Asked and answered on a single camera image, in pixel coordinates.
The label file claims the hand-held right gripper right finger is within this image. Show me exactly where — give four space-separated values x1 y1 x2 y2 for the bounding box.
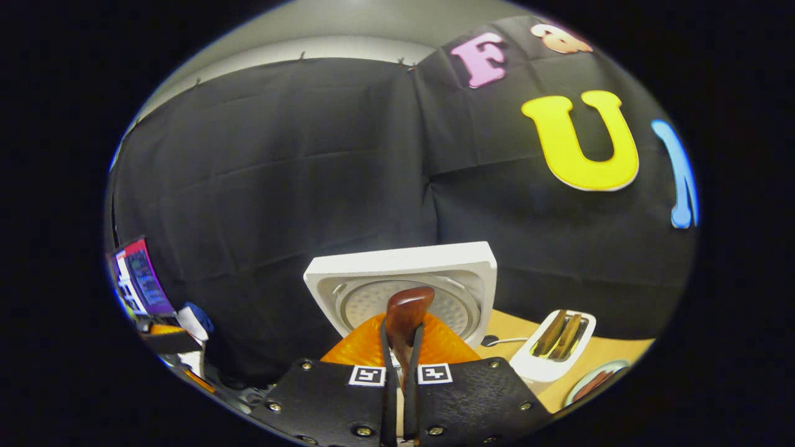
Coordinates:
404 315 554 447

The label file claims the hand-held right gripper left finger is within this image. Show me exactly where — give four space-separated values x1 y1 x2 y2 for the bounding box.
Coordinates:
252 313 399 447

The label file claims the brown wooden spoon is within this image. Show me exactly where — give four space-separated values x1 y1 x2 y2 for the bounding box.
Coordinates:
384 286 436 436

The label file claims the white rice cooker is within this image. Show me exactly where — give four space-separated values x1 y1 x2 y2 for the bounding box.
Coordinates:
304 242 499 350

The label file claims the white and blue object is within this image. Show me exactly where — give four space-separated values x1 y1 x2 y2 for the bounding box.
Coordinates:
176 302 216 379

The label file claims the computer monitor screen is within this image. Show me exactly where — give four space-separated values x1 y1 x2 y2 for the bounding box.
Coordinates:
111 237 176 318

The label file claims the white toaster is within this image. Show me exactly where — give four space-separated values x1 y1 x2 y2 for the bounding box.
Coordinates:
509 309 597 383

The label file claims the toasted bread slice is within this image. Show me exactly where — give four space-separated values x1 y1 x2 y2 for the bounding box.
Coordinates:
530 310 568 358
549 314 583 361

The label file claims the light green plate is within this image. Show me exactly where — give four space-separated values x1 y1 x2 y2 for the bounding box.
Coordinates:
564 359 630 409

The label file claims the black backdrop cloth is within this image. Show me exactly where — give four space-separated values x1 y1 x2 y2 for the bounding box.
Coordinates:
106 16 699 389

